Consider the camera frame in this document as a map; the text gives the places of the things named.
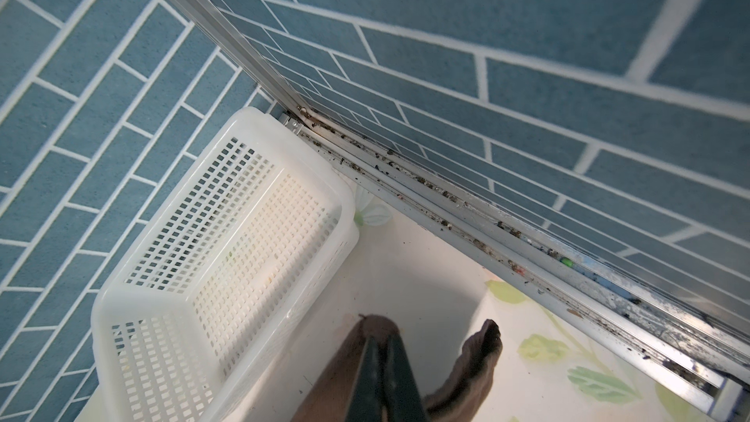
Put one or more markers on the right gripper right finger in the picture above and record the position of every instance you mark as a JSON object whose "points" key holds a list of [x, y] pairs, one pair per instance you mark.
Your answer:
{"points": [[402, 399]]}

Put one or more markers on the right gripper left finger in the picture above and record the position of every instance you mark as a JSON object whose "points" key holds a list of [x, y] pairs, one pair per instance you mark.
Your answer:
{"points": [[366, 402]]}

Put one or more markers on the brown trousers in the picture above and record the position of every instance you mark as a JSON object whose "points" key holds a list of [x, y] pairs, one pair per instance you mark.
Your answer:
{"points": [[458, 399]]}

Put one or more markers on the white plastic laundry basket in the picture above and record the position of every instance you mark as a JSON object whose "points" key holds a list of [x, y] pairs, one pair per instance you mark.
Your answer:
{"points": [[210, 292]]}

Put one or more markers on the right aluminium side rail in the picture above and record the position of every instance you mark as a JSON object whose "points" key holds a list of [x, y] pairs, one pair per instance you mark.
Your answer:
{"points": [[687, 352]]}

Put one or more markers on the right aluminium corner post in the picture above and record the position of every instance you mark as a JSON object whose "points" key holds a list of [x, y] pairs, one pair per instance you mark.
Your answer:
{"points": [[210, 20]]}

